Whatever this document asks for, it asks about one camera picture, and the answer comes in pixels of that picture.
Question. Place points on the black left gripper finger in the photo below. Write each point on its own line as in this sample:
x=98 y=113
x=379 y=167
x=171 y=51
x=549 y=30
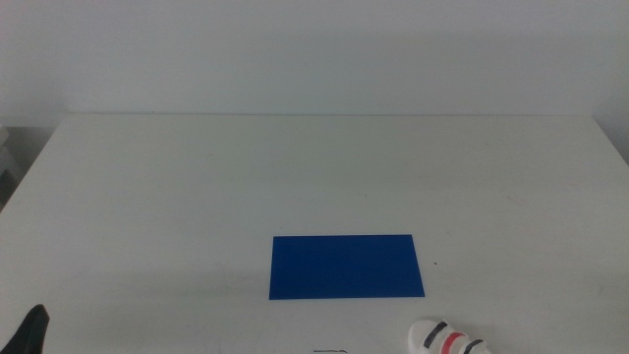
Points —
x=30 y=332

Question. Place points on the blue rectangular mat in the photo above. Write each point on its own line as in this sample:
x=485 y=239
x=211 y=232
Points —
x=344 y=268

